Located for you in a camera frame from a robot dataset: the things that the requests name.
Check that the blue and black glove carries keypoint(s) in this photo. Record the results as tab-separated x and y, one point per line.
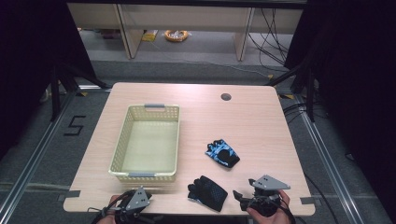
224	154

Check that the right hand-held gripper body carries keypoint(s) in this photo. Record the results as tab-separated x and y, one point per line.
268	183

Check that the black curtain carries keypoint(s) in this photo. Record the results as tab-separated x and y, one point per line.
351	93
34	62

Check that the yellow black floor tape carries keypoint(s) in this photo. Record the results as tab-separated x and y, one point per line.
287	96
82	94

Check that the yellow packet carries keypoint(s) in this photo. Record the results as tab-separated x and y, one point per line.
150	35

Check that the grey round table grommet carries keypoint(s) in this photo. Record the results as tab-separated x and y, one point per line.
226	96

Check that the black mesh glove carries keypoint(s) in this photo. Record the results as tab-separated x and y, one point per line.
208	193

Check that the grey tape strip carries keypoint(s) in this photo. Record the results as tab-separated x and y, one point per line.
73	194
308	200

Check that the person's right hand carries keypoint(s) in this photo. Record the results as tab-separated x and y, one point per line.
278	218

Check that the white desk frame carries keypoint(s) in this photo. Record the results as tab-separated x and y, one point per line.
186	17

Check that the person's left hand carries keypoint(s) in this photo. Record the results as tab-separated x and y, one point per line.
111	211

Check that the aluminium floor rail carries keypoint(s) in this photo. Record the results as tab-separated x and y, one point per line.
327	161
31	161

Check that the black metal stand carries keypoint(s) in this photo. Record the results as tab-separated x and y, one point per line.
56	90
309	90

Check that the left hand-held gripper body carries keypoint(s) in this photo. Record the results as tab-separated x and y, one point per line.
137	199

